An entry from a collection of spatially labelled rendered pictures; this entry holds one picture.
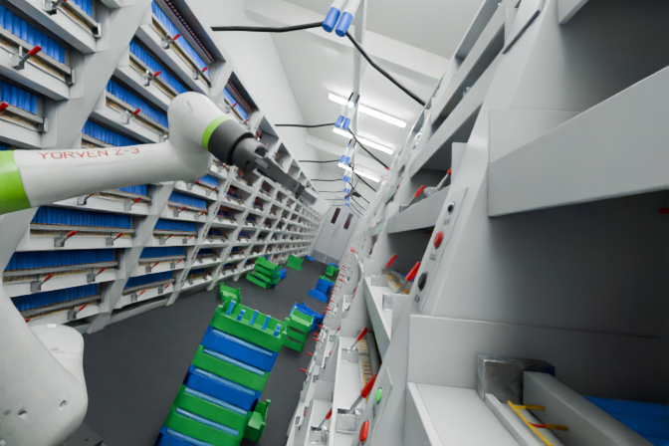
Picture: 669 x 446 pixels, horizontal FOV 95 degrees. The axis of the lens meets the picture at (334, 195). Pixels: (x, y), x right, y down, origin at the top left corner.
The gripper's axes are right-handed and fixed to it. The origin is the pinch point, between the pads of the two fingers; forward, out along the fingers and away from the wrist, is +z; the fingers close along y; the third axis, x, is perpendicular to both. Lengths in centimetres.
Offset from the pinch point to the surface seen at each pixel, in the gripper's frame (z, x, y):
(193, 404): -2, -89, -60
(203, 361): -9, -74, -60
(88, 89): -98, -13, -34
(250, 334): 0, -56, -62
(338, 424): 25.0, -25.9, 15.4
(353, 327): 26.4, -22.7, -29.9
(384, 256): 22.3, -0.3, -30.3
